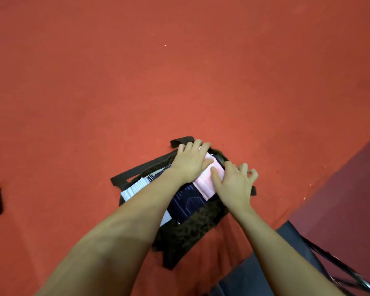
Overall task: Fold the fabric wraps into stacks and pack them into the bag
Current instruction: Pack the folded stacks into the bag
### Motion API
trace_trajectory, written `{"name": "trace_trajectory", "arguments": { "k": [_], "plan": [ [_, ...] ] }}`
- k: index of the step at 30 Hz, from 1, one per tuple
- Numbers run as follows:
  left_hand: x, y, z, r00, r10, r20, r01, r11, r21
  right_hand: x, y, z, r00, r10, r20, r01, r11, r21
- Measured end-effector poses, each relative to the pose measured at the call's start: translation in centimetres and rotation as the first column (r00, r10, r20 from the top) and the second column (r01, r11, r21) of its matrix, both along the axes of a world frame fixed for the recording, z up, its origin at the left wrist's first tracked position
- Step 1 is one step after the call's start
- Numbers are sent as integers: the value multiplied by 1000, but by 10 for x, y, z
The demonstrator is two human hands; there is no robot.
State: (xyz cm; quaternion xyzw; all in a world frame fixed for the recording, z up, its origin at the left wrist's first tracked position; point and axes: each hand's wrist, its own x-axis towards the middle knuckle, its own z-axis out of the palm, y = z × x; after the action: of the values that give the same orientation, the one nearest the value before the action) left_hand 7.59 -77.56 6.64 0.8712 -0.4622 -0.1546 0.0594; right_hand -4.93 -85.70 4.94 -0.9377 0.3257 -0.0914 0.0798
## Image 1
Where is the person's left hand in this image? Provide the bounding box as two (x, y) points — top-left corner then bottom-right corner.
(168, 139), (215, 185)

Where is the person's right hand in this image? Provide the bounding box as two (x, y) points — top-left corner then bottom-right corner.
(210, 160), (259, 216)

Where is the single pale pink sock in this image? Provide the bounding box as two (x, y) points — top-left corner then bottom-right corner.
(192, 152), (226, 201)

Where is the single navy blue-lined sock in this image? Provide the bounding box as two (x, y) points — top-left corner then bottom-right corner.
(166, 182), (206, 224)

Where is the single pale blue-white sock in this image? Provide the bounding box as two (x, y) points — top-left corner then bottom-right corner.
(121, 169), (173, 227)

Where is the person's left forearm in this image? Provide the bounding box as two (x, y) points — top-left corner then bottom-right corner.
(36, 169), (186, 296)

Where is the person's right forearm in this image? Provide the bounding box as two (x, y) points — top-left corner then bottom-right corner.
(231, 206), (346, 296)

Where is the dark grey seat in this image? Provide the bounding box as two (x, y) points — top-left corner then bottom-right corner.
(210, 220), (370, 296)

